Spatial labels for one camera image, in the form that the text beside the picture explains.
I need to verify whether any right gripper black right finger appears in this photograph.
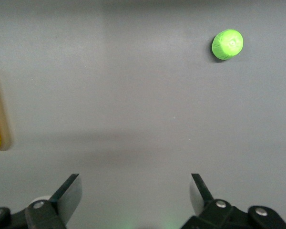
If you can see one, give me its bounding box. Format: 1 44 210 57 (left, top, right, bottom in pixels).
181 173 286 229

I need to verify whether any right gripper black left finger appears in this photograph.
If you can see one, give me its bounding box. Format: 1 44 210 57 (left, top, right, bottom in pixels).
0 173 83 229

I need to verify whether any green toy apple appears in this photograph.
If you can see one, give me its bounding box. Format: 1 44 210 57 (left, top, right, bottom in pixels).
211 29 244 61

